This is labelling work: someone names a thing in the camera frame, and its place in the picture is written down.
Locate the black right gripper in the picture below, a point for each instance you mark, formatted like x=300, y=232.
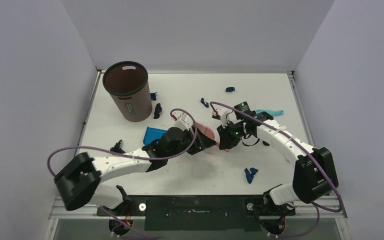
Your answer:
x=224, y=139

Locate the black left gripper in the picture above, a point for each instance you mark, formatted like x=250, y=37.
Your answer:
x=201, y=142

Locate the pink hand brush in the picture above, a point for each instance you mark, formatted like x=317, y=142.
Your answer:
x=205, y=130

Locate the blue dustpan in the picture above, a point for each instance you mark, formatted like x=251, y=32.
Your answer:
x=152, y=134

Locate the teal paper scrap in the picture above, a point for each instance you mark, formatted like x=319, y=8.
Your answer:
x=274, y=113

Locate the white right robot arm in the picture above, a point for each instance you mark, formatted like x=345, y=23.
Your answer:
x=314, y=171

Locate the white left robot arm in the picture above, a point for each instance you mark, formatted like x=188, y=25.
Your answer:
x=82, y=180

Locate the blue scrap table centre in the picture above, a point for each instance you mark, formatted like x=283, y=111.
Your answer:
x=204, y=103

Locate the dark blue scrap far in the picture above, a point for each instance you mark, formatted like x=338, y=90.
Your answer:
x=230, y=89

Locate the dark scrap beside bin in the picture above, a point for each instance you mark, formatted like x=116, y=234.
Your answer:
x=157, y=111

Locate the blue scrap behind bin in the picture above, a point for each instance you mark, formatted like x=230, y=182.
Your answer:
x=153, y=96

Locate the black scrap left edge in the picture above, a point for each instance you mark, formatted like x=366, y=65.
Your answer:
x=117, y=148

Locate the brown waste bin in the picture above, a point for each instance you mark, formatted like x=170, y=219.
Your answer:
x=127, y=82

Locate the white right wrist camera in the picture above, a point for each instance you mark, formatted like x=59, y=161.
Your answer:
x=222, y=115

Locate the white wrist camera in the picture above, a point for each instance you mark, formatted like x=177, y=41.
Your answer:
x=184, y=122
x=222, y=115

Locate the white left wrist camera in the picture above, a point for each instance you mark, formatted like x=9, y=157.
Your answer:
x=184, y=122

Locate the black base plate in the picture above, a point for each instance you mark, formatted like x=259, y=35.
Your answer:
x=203, y=212

